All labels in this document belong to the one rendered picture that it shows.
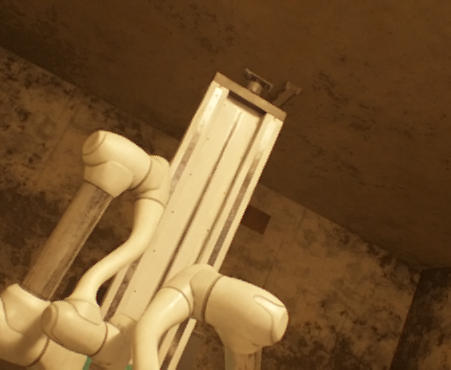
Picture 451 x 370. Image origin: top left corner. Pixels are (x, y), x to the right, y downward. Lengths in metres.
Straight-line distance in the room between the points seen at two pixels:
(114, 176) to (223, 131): 0.70
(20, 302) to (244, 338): 0.68
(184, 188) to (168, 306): 0.88
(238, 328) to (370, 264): 5.93
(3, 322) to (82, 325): 0.30
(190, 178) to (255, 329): 0.95
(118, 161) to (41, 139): 4.80
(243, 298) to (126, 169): 0.59
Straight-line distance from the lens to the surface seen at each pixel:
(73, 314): 1.58
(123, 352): 1.68
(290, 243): 6.92
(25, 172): 6.50
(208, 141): 2.34
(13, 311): 1.81
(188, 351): 2.37
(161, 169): 1.91
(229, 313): 1.49
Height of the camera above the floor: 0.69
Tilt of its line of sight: 17 degrees up
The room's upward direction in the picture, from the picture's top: 25 degrees clockwise
